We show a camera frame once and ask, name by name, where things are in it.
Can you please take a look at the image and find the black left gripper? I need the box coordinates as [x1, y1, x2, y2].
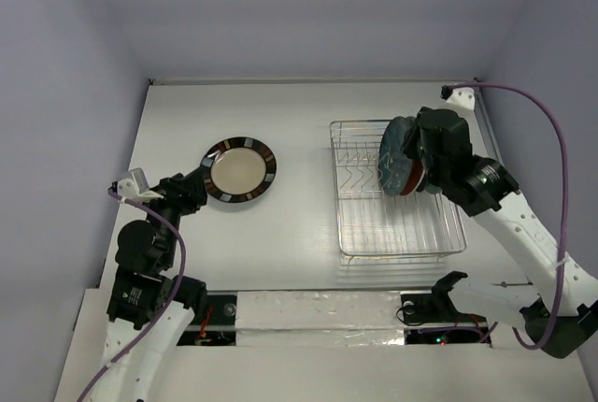
[140, 165, 206, 266]

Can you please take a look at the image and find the brown striped rim plate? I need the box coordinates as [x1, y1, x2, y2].
[199, 136, 278, 204]

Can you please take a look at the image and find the mint green flower plate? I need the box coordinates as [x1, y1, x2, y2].
[416, 177, 442, 194]

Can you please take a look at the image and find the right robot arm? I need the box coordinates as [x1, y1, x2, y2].
[403, 108, 597, 359]

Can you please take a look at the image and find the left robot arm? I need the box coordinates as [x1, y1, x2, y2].
[79, 168, 207, 401]

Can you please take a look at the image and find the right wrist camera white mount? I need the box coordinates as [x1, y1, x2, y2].
[440, 85, 476, 116]

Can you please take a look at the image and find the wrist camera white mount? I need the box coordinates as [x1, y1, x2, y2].
[110, 167, 164, 203]
[440, 85, 476, 116]

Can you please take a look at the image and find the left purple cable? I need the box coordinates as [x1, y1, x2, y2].
[74, 186, 191, 402]

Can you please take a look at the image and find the purple cable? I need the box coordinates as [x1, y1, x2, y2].
[450, 81, 570, 351]
[74, 186, 191, 402]

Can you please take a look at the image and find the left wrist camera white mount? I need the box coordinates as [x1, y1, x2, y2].
[110, 167, 164, 203]

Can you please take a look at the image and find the wire dish rack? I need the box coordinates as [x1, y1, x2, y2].
[330, 119, 466, 265]

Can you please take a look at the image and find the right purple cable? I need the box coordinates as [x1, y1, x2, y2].
[450, 81, 570, 351]

